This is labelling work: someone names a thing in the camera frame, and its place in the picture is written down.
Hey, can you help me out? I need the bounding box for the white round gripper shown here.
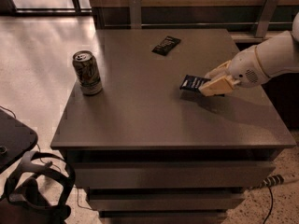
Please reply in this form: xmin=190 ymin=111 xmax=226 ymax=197
xmin=199 ymin=46 xmax=270 ymax=97

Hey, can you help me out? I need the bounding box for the blue rxbar blueberry bar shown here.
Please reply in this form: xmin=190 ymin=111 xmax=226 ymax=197
xmin=179 ymin=75 xmax=209 ymax=96

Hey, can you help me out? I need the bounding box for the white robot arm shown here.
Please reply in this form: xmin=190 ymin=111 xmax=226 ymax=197
xmin=199 ymin=13 xmax=299 ymax=96

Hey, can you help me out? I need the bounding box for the black rxbar chocolate bar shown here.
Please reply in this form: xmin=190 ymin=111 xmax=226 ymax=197
xmin=152 ymin=36 xmax=180 ymax=56

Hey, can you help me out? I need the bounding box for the grey drawer cabinet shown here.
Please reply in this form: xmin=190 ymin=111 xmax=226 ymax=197
xmin=51 ymin=30 xmax=294 ymax=224

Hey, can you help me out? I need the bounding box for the aluminium drink can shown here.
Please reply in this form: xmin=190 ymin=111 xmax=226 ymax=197
xmin=72 ymin=50 xmax=102 ymax=95

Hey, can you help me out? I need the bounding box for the dark side table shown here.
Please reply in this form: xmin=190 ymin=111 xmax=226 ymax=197
xmin=0 ymin=110 xmax=38 ymax=174

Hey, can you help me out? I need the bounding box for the black vr headset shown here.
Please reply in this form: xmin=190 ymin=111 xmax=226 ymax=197
xmin=0 ymin=151 xmax=76 ymax=224

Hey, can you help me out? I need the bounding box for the grey metal rail frame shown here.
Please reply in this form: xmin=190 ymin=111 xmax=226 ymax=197
xmin=92 ymin=0 xmax=299 ymax=33

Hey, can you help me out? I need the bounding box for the black white striped cable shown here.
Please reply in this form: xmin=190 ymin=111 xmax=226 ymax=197
xmin=249 ymin=173 xmax=299 ymax=190

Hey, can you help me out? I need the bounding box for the thin black floor cable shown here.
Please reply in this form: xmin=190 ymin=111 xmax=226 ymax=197
xmin=262 ymin=185 xmax=275 ymax=224

